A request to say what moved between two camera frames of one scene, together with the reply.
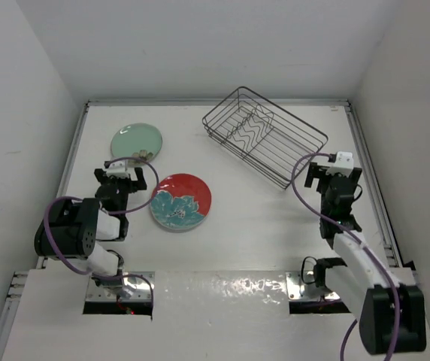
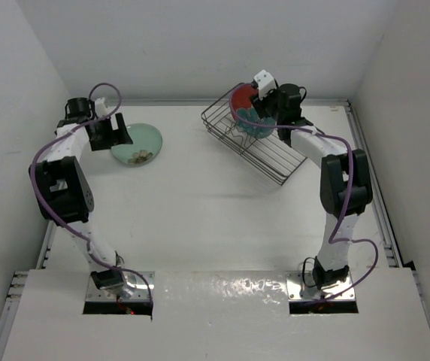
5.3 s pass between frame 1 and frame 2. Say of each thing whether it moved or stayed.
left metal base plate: stayed
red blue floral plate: moved
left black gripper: moved
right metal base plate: stayed
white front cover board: stayed
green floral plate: stayed
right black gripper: moved
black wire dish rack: stayed
